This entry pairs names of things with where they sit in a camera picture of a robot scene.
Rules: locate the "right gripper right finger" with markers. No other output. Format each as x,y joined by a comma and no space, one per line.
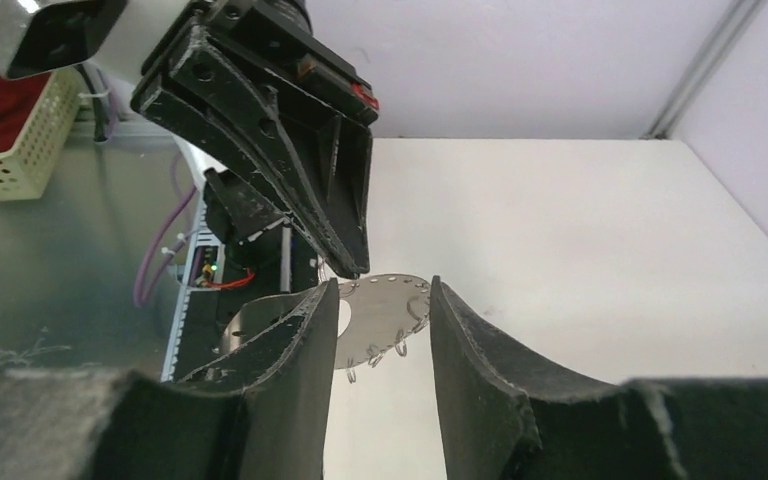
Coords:
508,412

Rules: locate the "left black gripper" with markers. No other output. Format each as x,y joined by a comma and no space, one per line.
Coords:
284,113

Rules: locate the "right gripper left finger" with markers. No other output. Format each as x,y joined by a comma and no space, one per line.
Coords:
258,412

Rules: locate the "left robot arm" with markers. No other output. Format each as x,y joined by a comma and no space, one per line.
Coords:
226,220

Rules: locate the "beige perforated basket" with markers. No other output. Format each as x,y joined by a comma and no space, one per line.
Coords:
26,168

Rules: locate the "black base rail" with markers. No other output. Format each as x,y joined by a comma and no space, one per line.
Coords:
268,262

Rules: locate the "white cable duct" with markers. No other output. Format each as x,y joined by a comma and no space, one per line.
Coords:
199,237

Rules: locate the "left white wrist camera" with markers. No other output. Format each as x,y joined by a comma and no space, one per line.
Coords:
116,36

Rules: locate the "right aluminium frame post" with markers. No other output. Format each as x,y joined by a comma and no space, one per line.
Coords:
714,50

